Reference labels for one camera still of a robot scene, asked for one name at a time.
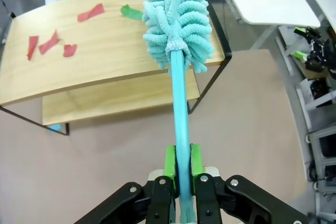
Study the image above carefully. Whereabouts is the green paper scrap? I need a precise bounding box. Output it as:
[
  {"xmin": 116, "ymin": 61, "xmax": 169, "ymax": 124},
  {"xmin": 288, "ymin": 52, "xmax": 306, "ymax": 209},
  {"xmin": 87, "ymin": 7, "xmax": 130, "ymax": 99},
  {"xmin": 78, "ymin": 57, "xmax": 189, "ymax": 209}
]
[{"xmin": 120, "ymin": 4, "xmax": 144, "ymax": 21}]

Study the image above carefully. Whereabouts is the two-tier wooden metal shelf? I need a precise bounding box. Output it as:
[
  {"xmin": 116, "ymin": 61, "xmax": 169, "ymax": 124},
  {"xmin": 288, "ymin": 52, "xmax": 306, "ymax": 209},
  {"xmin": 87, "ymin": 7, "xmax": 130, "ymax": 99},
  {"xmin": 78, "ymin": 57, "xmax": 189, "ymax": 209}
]
[{"xmin": 0, "ymin": 0, "xmax": 233, "ymax": 137}]

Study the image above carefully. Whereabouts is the blue paper scrap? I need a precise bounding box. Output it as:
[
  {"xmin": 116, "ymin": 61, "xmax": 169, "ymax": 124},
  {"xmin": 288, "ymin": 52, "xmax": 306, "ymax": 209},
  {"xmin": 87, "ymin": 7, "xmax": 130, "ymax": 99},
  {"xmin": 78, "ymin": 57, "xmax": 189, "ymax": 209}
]
[{"xmin": 47, "ymin": 123, "xmax": 63, "ymax": 135}]

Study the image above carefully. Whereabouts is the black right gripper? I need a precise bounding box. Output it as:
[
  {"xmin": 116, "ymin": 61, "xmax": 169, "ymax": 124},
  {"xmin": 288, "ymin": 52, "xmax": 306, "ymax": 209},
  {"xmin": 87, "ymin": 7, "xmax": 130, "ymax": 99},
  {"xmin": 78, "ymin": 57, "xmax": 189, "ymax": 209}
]
[{"xmin": 292, "ymin": 26, "xmax": 332, "ymax": 73}]

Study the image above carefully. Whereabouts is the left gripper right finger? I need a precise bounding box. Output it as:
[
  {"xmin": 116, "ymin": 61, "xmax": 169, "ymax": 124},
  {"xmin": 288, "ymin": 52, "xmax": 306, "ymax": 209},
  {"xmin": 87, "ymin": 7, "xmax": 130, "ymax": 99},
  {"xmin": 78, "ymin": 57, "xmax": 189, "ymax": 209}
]
[{"xmin": 190, "ymin": 144, "xmax": 308, "ymax": 224}]

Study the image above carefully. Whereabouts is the long red paper scrap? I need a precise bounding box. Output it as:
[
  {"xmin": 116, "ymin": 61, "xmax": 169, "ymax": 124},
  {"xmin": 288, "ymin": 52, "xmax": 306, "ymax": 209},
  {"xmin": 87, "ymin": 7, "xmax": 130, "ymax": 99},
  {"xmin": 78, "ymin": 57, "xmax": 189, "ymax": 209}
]
[{"xmin": 77, "ymin": 3, "xmax": 106, "ymax": 23}]

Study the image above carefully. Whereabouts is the teal chenille duster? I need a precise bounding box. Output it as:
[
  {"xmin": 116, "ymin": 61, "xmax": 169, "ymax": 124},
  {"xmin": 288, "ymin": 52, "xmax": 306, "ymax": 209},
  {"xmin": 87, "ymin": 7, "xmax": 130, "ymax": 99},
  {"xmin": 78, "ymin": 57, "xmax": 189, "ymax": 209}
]
[{"xmin": 140, "ymin": 0, "xmax": 215, "ymax": 224}]

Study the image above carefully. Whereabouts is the small red paper scrap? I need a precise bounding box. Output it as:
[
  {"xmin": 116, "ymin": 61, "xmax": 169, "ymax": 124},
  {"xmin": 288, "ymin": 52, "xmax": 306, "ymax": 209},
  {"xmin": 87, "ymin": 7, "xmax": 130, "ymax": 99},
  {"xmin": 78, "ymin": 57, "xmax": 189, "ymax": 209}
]
[{"xmin": 62, "ymin": 44, "xmax": 78, "ymax": 58}]

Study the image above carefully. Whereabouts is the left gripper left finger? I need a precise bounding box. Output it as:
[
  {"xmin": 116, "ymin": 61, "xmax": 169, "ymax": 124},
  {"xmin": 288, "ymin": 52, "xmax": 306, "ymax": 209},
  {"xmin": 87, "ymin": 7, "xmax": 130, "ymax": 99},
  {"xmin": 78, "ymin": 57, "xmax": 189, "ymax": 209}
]
[{"xmin": 73, "ymin": 145, "xmax": 181, "ymax": 224}]

